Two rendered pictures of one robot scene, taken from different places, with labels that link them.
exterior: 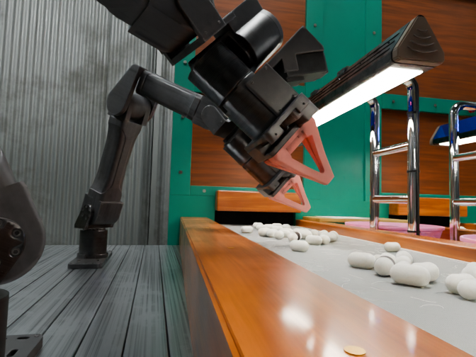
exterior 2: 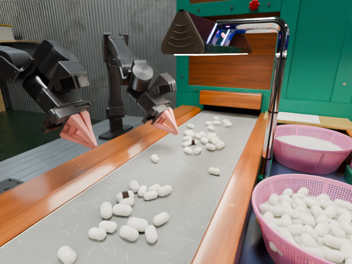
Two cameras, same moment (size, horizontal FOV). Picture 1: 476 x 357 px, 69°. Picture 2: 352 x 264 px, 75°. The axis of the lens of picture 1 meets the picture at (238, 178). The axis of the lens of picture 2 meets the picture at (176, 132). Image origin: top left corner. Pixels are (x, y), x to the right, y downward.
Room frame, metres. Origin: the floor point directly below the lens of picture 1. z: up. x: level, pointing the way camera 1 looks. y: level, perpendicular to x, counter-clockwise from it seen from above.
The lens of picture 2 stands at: (0.15, -0.51, 1.04)
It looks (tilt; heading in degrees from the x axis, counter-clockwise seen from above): 19 degrees down; 35
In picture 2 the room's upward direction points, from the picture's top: straight up
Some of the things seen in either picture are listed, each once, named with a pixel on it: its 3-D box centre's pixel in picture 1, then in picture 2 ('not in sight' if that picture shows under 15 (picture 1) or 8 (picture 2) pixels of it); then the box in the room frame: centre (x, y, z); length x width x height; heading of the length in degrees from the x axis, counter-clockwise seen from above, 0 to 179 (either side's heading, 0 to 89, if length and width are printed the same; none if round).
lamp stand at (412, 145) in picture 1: (361, 173); (245, 103); (0.82, -0.29, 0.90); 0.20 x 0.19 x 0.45; 10
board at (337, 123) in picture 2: (354, 219); (305, 119); (1.24, -0.42, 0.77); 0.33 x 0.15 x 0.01; 100
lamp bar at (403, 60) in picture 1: (330, 97); (223, 40); (0.81, -0.21, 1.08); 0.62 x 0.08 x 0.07; 10
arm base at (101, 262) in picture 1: (93, 244); (116, 124); (0.85, 0.35, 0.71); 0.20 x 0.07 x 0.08; 13
